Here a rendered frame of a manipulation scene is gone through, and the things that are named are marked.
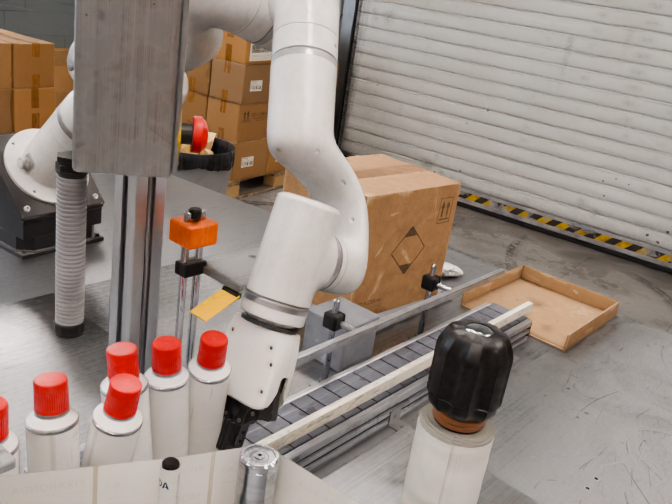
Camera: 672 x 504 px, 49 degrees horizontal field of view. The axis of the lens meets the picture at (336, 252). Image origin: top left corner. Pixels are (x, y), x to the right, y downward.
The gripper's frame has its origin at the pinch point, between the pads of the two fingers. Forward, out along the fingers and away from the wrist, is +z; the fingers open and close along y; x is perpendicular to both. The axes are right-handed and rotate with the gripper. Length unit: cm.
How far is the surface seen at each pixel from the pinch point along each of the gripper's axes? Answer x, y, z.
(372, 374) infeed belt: 35.5, -3.2, -7.6
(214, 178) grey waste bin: 180, -200, -32
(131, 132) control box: -27.5, -1.9, -31.8
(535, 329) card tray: 87, 4, -22
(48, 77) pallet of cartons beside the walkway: 167, -340, -58
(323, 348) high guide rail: 21.3, -5.0, -10.9
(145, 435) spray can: -14.0, -0.8, -0.4
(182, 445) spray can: -7.8, -0.6, 1.1
